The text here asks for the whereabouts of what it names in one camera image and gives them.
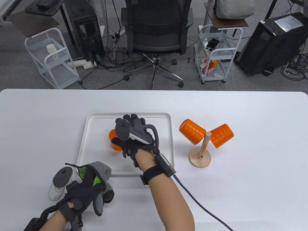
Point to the person's left hand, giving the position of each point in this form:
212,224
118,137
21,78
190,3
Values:
81,192

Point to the person's right hand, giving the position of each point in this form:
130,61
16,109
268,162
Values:
134,148

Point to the orange plastic cup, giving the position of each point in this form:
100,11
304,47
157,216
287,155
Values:
222,136
113,136
192,131

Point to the green hand towel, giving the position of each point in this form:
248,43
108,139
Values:
101,169

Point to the wooden cup rack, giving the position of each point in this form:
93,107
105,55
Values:
199,161

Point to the black forearm sensor box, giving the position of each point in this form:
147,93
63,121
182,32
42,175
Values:
166,164

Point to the person's left forearm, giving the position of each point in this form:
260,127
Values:
55,222

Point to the black forearm band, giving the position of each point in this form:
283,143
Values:
154,174

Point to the patterned paper cup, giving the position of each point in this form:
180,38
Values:
55,56

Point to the grey and white right controller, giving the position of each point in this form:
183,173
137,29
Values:
138,133

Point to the grey and white controller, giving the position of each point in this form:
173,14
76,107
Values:
138,133
61,179

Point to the grey and white left controller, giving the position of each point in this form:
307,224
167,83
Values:
61,179

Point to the white plastic tray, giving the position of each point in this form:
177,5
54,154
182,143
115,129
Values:
130,118

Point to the white tube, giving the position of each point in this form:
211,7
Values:
78,63

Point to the white rolling cart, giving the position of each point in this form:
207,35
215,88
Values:
217,51
59,78

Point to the orange snack packet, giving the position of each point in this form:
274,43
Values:
209,67

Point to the black office chair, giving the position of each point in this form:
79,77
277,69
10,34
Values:
156,24

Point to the black device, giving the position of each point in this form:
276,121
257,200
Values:
213,43

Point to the black computer tower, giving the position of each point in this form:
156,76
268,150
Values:
84,19
264,48

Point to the dark wooden side table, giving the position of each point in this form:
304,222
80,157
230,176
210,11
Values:
31,25
231,23

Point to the black keyboard shelf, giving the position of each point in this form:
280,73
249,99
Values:
48,12

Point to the black keyboard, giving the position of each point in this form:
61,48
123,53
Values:
45,3

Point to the beige fabric bag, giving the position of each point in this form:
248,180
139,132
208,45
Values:
234,8

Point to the black desk leg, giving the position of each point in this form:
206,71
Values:
272,9

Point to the silver foil bag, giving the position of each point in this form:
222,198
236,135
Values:
288,23

